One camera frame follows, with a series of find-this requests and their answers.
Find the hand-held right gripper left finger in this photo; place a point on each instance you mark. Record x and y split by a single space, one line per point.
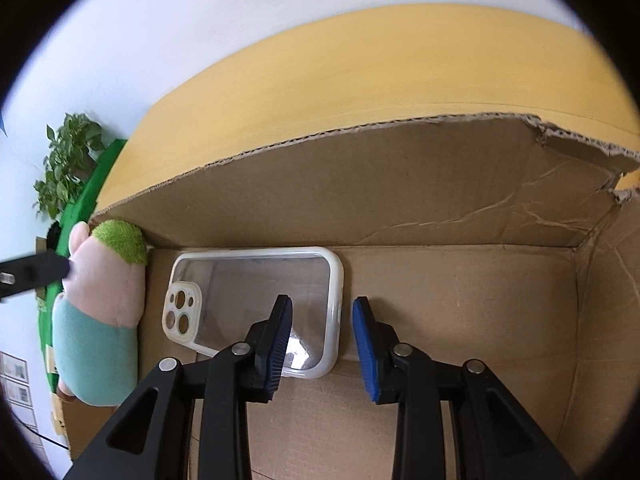
278 345

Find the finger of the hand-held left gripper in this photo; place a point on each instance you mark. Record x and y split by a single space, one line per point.
35 267

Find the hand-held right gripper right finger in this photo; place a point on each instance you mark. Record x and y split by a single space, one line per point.
364 350

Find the clear white-rimmed phone case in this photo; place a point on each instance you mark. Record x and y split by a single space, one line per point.
260 305

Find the pink plush toy green hair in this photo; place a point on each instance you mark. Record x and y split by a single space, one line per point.
100 305

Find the brown cardboard box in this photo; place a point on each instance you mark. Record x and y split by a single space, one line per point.
400 240

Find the green cloth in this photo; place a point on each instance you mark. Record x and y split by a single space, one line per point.
75 220

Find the green potted plant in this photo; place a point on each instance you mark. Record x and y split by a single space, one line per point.
65 160

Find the white paper sheets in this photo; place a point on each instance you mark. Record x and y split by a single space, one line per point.
15 385

